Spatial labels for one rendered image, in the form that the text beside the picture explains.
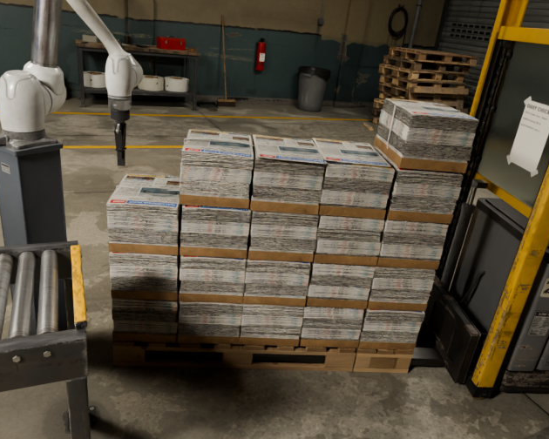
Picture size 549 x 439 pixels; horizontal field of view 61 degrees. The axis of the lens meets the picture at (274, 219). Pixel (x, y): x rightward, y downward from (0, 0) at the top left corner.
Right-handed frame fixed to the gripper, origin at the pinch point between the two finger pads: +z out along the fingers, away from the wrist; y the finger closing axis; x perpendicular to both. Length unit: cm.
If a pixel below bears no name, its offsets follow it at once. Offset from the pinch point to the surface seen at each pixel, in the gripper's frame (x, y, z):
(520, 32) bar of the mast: -169, 15, -67
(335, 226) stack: -92, -18, 17
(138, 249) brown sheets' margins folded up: -10.4, -18.7, 33.6
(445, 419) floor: -150, -48, 96
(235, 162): -48, -18, -7
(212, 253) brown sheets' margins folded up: -41, -19, 33
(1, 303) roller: 14, -85, 17
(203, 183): -35.6, -16.8, 2.8
